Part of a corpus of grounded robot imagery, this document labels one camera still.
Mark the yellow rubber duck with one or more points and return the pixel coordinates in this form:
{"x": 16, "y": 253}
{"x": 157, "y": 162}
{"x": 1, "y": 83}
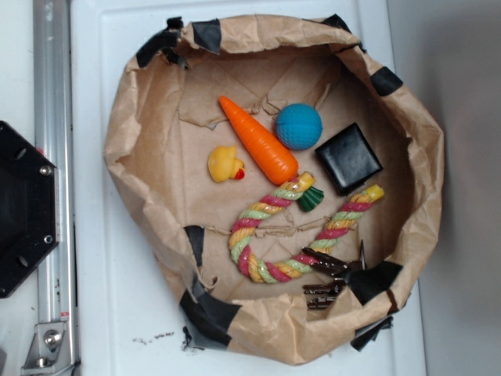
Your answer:
{"x": 223, "y": 164}

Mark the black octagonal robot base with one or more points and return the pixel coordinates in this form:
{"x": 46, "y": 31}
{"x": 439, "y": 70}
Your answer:
{"x": 28, "y": 209}

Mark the orange plastic toy carrot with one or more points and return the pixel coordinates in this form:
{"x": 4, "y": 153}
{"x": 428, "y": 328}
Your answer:
{"x": 277, "y": 163}

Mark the blue dimpled ball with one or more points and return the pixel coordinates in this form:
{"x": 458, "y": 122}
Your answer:
{"x": 298, "y": 126}

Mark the brown paper bag basket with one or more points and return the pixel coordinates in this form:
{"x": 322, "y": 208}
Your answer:
{"x": 167, "y": 119}

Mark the black square block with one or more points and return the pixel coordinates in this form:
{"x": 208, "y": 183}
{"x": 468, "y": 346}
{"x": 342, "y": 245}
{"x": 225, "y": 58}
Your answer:
{"x": 348, "y": 159}

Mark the multicolour twisted rope toy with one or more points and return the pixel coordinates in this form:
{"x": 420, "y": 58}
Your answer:
{"x": 319, "y": 250}

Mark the aluminium extrusion rail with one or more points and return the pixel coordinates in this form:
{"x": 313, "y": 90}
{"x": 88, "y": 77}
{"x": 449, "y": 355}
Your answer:
{"x": 57, "y": 275}

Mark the metal corner bracket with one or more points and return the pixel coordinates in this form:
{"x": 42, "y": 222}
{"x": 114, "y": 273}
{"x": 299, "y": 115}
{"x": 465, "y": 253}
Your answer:
{"x": 50, "y": 351}

